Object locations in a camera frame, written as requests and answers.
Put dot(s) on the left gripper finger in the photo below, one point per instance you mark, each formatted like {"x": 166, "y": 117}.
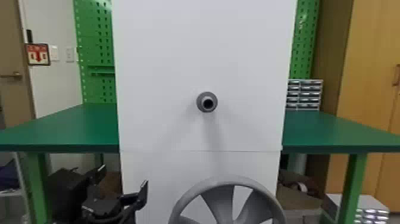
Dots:
{"x": 139, "y": 198}
{"x": 98, "y": 175}

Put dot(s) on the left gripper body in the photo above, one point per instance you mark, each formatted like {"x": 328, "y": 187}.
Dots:
{"x": 106, "y": 211}

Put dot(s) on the grey wheel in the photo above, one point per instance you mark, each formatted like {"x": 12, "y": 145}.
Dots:
{"x": 220, "y": 200}

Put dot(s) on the grey peg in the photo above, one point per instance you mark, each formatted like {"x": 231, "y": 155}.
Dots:
{"x": 201, "y": 108}

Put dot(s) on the white panel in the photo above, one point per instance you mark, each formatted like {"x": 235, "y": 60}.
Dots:
{"x": 175, "y": 56}

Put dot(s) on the white drawer cabinet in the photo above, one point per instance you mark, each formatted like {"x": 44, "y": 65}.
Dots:
{"x": 375, "y": 215}
{"x": 304, "y": 94}

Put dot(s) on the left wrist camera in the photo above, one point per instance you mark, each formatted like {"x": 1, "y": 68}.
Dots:
{"x": 67, "y": 194}

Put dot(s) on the white wall switch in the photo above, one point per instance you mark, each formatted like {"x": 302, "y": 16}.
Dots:
{"x": 54, "y": 53}
{"x": 70, "y": 54}

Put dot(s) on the red wall sign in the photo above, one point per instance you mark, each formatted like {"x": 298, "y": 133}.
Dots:
{"x": 37, "y": 54}

